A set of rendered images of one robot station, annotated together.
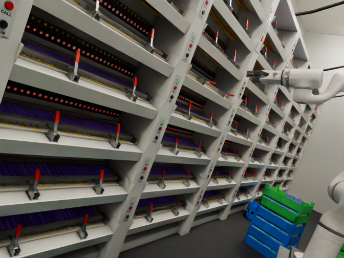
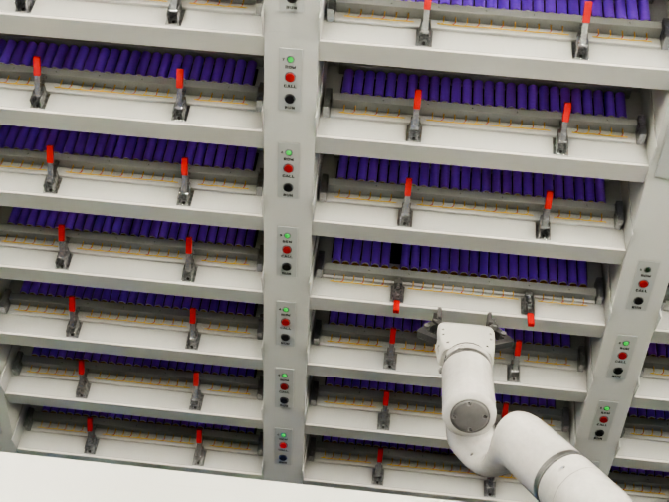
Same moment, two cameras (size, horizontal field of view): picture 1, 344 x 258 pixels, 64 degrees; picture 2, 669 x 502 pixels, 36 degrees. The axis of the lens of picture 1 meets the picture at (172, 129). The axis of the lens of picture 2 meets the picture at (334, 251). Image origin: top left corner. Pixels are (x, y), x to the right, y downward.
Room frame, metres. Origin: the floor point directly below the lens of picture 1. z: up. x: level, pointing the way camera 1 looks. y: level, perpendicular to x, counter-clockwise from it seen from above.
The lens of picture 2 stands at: (0.50, -1.40, 2.26)
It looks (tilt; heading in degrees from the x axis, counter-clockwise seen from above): 37 degrees down; 61
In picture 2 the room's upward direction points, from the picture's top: 3 degrees clockwise
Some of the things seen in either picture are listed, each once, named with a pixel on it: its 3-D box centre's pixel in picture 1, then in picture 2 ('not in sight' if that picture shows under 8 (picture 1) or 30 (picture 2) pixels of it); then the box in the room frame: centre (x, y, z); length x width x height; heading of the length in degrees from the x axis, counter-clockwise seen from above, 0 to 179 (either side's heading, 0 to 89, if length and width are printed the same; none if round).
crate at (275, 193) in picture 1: (287, 197); not in sight; (2.02, -0.98, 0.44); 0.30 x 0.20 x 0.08; 44
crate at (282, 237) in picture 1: (276, 227); not in sight; (2.02, -0.98, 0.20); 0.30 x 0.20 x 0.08; 44
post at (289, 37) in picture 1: (250, 123); not in sight; (2.43, -0.63, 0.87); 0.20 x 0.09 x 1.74; 57
